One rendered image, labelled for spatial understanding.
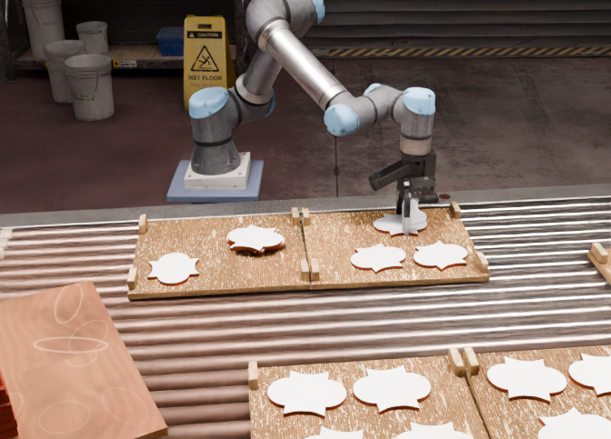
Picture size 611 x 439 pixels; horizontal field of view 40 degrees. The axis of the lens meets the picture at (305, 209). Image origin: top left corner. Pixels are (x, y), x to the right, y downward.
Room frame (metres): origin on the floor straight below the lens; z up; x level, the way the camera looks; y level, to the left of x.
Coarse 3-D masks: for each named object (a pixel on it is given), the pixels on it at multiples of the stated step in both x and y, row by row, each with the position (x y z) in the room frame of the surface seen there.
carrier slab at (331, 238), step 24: (312, 216) 1.94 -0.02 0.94; (336, 216) 1.94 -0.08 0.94; (360, 216) 1.94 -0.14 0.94; (432, 216) 1.93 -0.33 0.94; (312, 240) 1.81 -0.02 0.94; (336, 240) 1.81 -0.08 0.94; (360, 240) 1.81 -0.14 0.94; (384, 240) 1.81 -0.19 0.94; (408, 240) 1.81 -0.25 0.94; (432, 240) 1.81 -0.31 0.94; (456, 240) 1.81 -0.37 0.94; (336, 264) 1.69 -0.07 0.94; (408, 264) 1.69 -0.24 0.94; (312, 288) 1.61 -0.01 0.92; (336, 288) 1.61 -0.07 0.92
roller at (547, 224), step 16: (464, 224) 1.92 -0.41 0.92; (480, 224) 1.92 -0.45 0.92; (496, 224) 1.92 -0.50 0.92; (512, 224) 1.92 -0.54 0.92; (528, 224) 1.92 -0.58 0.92; (544, 224) 1.92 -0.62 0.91; (560, 224) 1.92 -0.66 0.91; (576, 224) 1.93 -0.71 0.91; (592, 224) 1.93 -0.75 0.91; (608, 224) 1.93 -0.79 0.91; (304, 240) 1.86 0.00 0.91; (0, 256) 1.79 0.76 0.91; (16, 256) 1.80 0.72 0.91; (32, 256) 1.80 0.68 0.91
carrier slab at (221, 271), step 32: (160, 224) 1.91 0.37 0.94; (192, 224) 1.90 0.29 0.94; (224, 224) 1.90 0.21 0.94; (256, 224) 1.90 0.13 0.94; (288, 224) 1.90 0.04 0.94; (160, 256) 1.74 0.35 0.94; (192, 256) 1.74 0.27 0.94; (224, 256) 1.74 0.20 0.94; (256, 256) 1.74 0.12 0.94; (288, 256) 1.74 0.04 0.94; (160, 288) 1.60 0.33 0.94; (192, 288) 1.60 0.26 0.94; (224, 288) 1.60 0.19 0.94; (256, 288) 1.60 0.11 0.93; (288, 288) 1.61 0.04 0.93
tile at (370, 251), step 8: (360, 248) 1.75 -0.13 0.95; (368, 248) 1.75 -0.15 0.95; (376, 248) 1.75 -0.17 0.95; (384, 248) 1.75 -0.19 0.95; (392, 248) 1.75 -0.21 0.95; (352, 256) 1.72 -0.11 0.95; (360, 256) 1.71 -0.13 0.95; (368, 256) 1.71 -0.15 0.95; (376, 256) 1.71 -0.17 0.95; (384, 256) 1.71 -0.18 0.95; (392, 256) 1.71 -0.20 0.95; (400, 256) 1.71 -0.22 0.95; (352, 264) 1.69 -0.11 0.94; (360, 264) 1.68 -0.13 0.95; (368, 264) 1.68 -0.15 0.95; (376, 264) 1.68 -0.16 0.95; (384, 264) 1.68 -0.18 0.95; (392, 264) 1.67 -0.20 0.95; (400, 264) 1.67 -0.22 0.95; (376, 272) 1.65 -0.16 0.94
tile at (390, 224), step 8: (384, 216) 1.92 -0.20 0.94; (392, 216) 1.92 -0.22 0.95; (400, 216) 1.92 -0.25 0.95; (376, 224) 1.87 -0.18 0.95; (384, 224) 1.87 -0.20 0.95; (392, 224) 1.87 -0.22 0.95; (400, 224) 1.87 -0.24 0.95; (416, 224) 1.87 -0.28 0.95; (424, 224) 1.87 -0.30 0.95; (384, 232) 1.84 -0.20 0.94; (392, 232) 1.83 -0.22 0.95; (400, 232) 1.83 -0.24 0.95; (416, 232) 1.83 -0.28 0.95
